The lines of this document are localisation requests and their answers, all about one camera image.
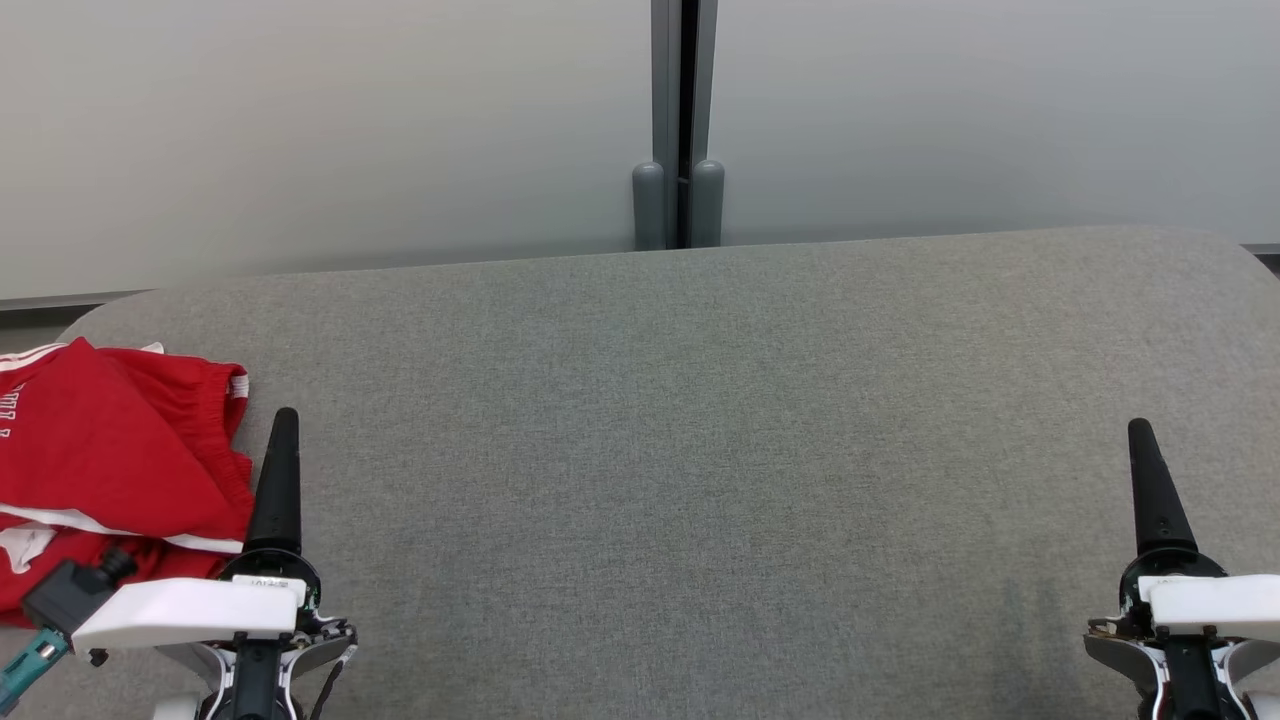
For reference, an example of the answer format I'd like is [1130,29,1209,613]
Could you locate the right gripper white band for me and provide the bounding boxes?
[1118,418,1280,642]

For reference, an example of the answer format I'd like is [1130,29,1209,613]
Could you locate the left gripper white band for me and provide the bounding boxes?
[70,406,323,653]

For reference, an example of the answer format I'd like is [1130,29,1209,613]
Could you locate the teal cable connector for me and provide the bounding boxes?
[0,628,71,713]

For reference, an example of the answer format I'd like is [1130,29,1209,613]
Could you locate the red and white shirt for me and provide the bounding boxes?
[0,505,248,629]

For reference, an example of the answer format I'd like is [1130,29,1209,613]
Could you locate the red shorts with white stripe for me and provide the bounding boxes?
[0,337,257,549]

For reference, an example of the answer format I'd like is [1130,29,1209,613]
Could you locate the grey partition post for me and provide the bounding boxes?
[632,0,726,251]

